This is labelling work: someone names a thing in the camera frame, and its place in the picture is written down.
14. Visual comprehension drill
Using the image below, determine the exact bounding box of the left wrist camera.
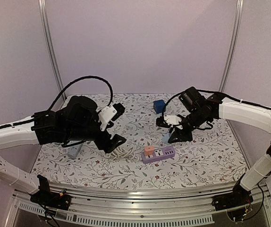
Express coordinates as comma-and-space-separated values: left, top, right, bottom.
98, 103, 125, 131

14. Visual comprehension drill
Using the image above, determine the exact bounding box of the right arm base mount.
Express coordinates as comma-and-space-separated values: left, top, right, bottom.
212, 182, 253, 211

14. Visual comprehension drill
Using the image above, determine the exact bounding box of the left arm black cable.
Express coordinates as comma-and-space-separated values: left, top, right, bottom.
0, 75, 114, 133

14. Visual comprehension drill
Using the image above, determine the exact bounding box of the light blue power strip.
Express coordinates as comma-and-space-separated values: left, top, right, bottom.
67, 144, 82, 159

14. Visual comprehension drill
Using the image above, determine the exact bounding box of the right aluminium frame post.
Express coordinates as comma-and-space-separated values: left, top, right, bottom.
218, 0, 244, 92

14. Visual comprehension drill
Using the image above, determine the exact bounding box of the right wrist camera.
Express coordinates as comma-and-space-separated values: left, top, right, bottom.
156, 115, 182, 128

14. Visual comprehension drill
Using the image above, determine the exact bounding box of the left aluminium frame post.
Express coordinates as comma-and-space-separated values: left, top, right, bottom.
38, 0, 64, 91

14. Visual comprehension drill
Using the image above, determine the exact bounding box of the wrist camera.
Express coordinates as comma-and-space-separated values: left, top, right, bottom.
98, 103, 125, 131
156, 115, 182, 128

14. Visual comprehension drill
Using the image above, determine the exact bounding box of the floral patterned table mat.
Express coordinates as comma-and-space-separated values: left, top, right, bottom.
30, 93, 253, 190

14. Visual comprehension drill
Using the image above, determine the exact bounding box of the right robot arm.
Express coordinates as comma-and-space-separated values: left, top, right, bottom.
167, 120, 271, 188

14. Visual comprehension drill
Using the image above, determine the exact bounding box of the aluminium frame post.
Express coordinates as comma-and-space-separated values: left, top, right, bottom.
218, 0, 244, 92
38, 0, 64, 91

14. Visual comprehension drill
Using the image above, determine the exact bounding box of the light blue plug adapter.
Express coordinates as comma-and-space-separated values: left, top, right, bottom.
161, 133, 171, 144

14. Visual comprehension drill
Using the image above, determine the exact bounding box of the aluminium front rail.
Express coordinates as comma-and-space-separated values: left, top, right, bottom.
5, 183, 271, 227

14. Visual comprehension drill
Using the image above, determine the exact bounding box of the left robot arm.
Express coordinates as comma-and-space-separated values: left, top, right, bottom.
0, 96, 126, 205

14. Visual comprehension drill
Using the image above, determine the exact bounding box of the dark blue cube socket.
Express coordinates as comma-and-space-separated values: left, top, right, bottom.
153, 99, 166, 114

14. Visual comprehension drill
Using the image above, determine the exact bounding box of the white coiled power cord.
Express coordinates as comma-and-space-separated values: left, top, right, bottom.
103, 146, 138, 162

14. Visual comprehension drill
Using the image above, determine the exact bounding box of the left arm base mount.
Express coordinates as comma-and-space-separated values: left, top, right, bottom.
30, 186, 72, 210

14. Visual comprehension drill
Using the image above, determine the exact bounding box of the pink plug adapter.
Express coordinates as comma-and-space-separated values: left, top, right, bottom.
144, 146, 154, 156

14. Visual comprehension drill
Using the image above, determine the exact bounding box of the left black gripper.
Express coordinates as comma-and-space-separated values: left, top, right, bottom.
65, 114, 127, 153

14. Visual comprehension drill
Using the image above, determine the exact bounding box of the purple power strip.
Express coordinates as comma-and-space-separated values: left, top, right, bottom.
141, 146, 176, 164

